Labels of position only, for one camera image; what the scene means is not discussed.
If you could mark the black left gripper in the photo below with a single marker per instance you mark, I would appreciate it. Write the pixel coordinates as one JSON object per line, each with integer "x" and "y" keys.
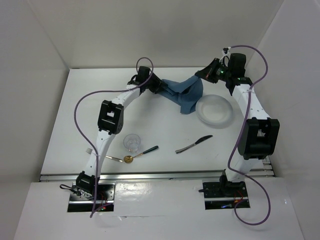
{"x": 157, "y": 82}

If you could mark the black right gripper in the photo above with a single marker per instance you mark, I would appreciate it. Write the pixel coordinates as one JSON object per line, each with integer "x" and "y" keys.
{"x": 208, "y": 73}

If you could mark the blue cloth napkin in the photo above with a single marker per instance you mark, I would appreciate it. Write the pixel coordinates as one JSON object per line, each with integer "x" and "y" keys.
{"x": 185, "y": 94}

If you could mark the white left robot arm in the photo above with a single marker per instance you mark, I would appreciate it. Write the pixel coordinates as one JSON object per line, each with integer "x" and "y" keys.
{"x": 110, "y": 123}

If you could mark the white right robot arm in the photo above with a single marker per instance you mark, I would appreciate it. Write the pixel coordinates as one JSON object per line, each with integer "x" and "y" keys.
{"x": 258, "y": 136}

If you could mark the white round plate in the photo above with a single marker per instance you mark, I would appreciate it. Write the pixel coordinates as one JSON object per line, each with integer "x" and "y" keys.
{"x": 215, "y": 111}

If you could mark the clear drinking glass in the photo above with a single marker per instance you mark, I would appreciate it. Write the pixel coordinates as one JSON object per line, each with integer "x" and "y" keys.
{"x": 132, "y": 142}

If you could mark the silver table knife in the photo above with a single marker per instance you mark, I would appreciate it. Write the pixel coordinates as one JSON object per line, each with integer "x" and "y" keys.
{"x": 200, "y": 140}

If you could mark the silver fork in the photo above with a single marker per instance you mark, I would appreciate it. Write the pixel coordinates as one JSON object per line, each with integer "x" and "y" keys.
{"x": 90, "y": 150}

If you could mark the gold spoon dark handle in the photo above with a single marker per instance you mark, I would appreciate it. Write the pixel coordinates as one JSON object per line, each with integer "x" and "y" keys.
{"x": 129, "y": 159}

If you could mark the aluminium rail frame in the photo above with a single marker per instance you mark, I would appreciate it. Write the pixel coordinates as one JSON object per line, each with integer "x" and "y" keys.
{"x": 156, "y": 120}

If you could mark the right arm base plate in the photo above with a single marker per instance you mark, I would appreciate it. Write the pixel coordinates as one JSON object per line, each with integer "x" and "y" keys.
{"x": 218, "y": 198}

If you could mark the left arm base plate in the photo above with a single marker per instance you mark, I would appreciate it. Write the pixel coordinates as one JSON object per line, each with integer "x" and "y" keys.
{"x": 80, "y": 201}

